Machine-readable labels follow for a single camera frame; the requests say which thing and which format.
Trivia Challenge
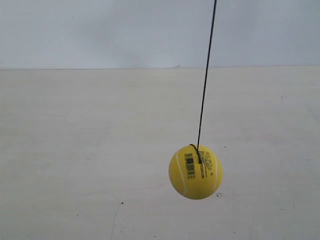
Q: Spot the yellow tennis ball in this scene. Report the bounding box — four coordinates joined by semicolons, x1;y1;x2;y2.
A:
168;144;223;200

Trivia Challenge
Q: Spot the black hanging string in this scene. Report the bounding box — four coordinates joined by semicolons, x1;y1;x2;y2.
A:
188;0;218;165

